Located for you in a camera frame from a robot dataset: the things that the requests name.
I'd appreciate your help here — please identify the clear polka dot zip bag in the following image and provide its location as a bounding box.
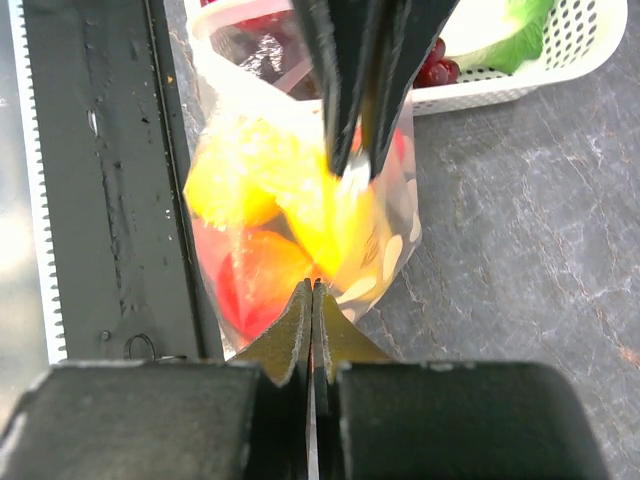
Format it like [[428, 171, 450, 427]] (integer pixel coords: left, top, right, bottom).
[[183, 1, 421, 355]]

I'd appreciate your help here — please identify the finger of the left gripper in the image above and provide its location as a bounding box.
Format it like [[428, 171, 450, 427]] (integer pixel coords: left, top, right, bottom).
[[362, 0, 458, 176], [292, 1, 385, 176]]

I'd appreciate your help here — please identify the white plastic fruit basket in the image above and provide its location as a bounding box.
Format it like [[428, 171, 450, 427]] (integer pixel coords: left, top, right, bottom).
[[412, 1, 628, 116]]

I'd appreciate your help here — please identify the yellow red mango back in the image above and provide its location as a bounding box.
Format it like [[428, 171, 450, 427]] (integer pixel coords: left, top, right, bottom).
[[256, 122, 388, 283]]

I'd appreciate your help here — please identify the dark purple grape bunch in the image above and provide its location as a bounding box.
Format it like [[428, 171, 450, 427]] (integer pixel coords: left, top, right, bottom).
[[229, 9, 324, 101]]

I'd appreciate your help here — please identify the yellow lemon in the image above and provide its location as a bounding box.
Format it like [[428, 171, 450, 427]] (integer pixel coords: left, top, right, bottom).
[[183, 118, 280, 230]]

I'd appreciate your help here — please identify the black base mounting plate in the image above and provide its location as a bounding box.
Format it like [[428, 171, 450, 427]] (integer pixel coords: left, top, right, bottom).
[[23, 1, 223, 359]]

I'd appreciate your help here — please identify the dark grape bunch right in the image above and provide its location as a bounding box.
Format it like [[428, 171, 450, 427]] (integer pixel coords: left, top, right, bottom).
[[413, 38, 460, 89]]

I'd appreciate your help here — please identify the green cabbage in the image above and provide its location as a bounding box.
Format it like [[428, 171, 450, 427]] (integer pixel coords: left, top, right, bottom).
[[442, 1, 554, 74]]

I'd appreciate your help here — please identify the red tomato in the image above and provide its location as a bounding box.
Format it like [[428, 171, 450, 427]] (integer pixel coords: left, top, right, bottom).
[[214, 231, 318, 340]]

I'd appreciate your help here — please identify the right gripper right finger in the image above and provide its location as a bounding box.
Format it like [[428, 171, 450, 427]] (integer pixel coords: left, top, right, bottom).
[[312, 280, 393, 384]]

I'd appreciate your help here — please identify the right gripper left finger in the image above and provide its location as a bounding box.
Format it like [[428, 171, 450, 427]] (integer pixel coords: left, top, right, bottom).
[[230, 279, 311, 386]]

